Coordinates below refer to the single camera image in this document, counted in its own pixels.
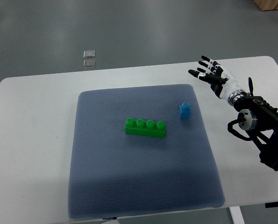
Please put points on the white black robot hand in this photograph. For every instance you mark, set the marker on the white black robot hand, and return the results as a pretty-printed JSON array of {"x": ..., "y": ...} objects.
[{"x": 221, "y": 80}]

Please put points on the upper metal floor plate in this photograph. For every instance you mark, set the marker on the upper metal floor plate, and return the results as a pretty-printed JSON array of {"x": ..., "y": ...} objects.
[{"x": 89, "y": 54}]

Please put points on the small blue toy block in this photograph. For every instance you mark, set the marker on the small blue toy block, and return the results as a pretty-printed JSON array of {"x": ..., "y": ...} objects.
[{"x": 184, "y": 111}]

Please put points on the lower metal floor plate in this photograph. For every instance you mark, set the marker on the lower metal floor plate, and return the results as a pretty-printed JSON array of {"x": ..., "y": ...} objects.
[{"x": 89, "y": 63}]

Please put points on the metal floor plate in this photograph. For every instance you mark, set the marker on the metal floor plate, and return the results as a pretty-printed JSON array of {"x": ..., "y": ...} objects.
[
  {"x": 89, "y": 63},
  {"x": 89, "y": 54}
]

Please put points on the wooden box corner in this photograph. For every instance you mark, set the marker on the wooden box corner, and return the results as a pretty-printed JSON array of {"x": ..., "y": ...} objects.
[{"x": 267, "y": 5}]

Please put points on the long green toy block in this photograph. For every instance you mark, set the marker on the long green toy block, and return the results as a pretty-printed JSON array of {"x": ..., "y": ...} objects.
[{"x": 147, "y": 128}]

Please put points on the black table control panel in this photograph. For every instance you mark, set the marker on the black table control panel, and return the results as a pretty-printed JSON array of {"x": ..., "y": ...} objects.
[{"x": 271, "y": 205}]

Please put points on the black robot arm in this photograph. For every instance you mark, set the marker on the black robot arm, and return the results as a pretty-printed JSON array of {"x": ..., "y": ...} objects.
[{"x": 257, "y": 121}]

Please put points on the white table leg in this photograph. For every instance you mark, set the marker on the white table leg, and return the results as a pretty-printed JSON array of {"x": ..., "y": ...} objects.
[{"x": 236, "y": 215}]

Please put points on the blue-grey textured mat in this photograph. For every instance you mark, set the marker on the blue-grey textured mat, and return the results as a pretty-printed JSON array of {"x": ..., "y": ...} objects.
[{"x": 114, "y": 174}]

